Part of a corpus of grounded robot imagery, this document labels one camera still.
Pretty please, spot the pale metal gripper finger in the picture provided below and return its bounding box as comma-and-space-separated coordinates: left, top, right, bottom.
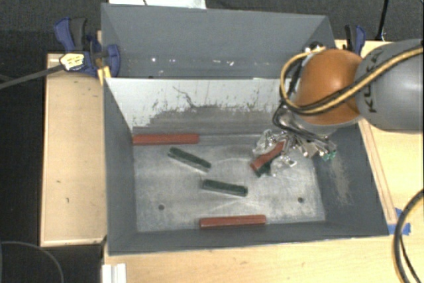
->
252, 129, 283, 154
271, 154, 297, 174

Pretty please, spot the red-brown block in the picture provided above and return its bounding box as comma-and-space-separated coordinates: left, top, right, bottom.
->
249, 141, 286, 176
132, 133, 201, 146
198, 214, 268, 230

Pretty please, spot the dark green flat block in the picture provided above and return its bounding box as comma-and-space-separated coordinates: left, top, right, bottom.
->
201, 178, 249, 198
256, 162, 276, 179
166, 146, 213, 174

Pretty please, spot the grey metal bin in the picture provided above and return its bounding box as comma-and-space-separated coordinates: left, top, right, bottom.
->
99, 3, 390, 256

